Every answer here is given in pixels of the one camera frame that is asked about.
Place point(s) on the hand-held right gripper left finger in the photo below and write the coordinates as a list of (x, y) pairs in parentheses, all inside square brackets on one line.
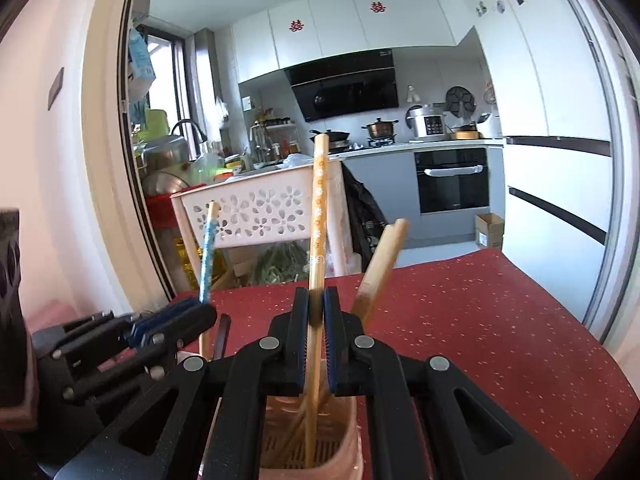
[(301, 340)]

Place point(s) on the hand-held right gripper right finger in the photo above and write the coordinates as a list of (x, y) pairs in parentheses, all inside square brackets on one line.
[(331, 340)]

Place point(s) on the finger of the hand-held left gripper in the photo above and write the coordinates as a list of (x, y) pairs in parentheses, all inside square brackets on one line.
[(190, 322), (160, 313)]

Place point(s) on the blue dotted chopstick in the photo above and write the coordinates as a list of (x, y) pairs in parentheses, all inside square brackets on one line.
[(209, 250)]

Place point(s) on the pink cutlery holder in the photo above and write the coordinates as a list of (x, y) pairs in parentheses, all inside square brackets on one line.
[(340, 440)]

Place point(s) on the patterned wooden chopstick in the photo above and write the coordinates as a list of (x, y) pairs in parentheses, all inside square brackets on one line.
[(318, 210)]

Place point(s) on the yellow cooking oil bottle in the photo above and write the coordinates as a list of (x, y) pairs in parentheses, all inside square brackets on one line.
[(190, 260)]

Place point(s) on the cardboard box under cart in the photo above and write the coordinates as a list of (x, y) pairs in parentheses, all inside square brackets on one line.
[(240, 270)]

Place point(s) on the bagged green vegetables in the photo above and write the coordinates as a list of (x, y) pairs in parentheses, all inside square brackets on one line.
[(280, 262)]

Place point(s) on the red plastic crate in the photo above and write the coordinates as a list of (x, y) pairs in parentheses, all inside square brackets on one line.
[(160, 212)]

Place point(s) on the steel pot lid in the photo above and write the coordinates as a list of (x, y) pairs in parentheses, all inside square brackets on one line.
[(165, 182)]

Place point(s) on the white flower-cutout basket cart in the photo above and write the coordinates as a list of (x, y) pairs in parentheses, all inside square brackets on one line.
[(260, 210)]

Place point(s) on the black garment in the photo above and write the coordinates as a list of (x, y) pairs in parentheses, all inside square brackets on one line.
[(362, 210)]

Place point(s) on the grey kitchen base cabinet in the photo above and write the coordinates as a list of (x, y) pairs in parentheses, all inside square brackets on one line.
[(385, 195)]

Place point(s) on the large steel pot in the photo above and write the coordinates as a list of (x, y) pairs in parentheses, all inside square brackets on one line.
[(165, 152)]

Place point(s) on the curved kitchen faucet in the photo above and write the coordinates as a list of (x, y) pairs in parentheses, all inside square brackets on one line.
[(187, 127)]

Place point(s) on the small open cardboard box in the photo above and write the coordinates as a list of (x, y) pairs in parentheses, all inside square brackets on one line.
[(489, 232)]

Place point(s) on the green plastic container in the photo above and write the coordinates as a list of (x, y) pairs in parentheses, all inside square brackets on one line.
[(157, 122)]

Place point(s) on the black built-in oven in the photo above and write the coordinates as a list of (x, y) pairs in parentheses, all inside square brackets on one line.
[(452, 185)]

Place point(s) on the white spice rack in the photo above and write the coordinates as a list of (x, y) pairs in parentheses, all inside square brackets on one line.
[(277, 140)]

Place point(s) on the black wok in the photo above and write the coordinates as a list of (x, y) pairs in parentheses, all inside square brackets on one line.
[(335, 135)]

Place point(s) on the hanging clear plastic bag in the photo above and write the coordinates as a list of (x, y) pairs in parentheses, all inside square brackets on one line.
[(220, 111)]

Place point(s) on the steel pot with lid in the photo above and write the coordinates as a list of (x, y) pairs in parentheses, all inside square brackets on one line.
[(380, 129)]

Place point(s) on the silver electric pressure cooker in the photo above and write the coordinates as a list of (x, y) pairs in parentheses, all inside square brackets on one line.
[(429, 122)]

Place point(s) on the yellow round container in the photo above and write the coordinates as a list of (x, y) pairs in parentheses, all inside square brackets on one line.
[(466, 135)]

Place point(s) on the black range hood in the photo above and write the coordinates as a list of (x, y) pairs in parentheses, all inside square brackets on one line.
[(345, 90)]

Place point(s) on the blue hanging package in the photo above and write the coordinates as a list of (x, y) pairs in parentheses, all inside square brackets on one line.
[(141, 55)]

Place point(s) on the black round multi-hole pan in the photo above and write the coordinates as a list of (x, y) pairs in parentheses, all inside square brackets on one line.
[(461, 100)]

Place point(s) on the white refrigerator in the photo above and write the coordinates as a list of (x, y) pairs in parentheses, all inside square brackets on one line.
[(550, 160)]

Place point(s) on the hanging mesh strainer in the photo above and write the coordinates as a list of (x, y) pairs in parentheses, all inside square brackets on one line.
[(490, 91)]

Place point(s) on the red paper cutout decal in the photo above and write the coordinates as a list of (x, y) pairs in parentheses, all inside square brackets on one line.
[(296, 25), (377, 7)]

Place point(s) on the white wall outlet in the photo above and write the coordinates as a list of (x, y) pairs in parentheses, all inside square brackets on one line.
[(246, 103)]

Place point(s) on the dark wall switch plate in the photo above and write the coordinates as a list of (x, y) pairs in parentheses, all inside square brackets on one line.
[(55, 89)]

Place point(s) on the white wall hook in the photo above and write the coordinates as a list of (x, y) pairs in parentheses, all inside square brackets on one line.
[(413, 93)]

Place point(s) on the white wall cabinets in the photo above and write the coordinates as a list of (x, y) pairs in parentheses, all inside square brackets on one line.
[(350, 25)]

